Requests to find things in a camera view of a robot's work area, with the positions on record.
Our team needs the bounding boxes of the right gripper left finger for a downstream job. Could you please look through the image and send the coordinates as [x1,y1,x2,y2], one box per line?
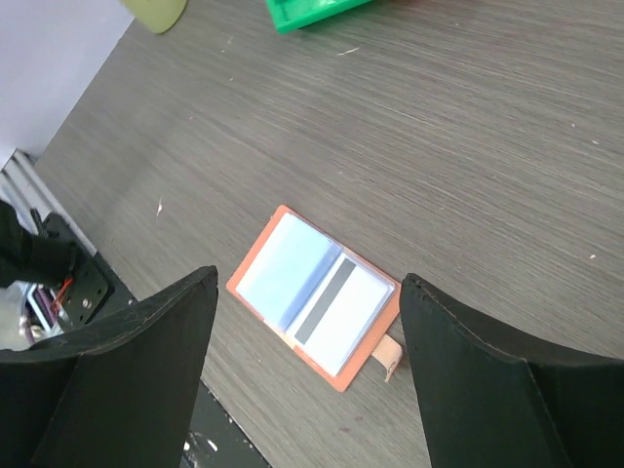
[1,266,218,467]

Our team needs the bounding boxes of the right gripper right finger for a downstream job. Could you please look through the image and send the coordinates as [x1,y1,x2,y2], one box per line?
[400,273,623,467]

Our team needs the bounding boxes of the white card with black stripe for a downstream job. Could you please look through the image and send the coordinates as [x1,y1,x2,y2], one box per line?
[287,253,394,377]

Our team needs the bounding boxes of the tan leather card holder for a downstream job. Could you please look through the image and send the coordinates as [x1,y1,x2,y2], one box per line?
[226,205,403,392]

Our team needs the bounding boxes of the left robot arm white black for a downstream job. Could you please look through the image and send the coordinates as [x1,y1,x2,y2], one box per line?
[1,201,80,289]

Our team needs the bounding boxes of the green liquid squeeze bottle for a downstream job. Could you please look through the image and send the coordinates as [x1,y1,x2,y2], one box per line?
[121,0,188,34]

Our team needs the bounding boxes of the green storage bin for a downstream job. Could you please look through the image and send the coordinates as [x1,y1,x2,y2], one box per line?
[266,0,370,34]

